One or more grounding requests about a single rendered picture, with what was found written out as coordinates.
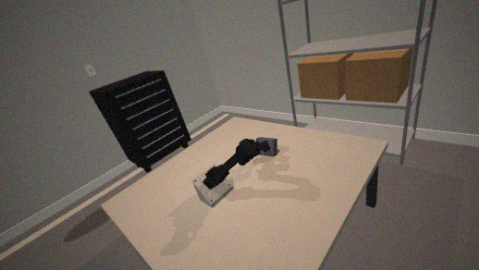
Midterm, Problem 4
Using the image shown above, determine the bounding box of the grey sloped panel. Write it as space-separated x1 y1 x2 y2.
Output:
256 137 280 157

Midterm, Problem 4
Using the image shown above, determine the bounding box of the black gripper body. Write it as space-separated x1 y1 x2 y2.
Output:
254 141 271 157

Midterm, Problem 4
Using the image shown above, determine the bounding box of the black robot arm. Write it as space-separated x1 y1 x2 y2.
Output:
203 139 263 190

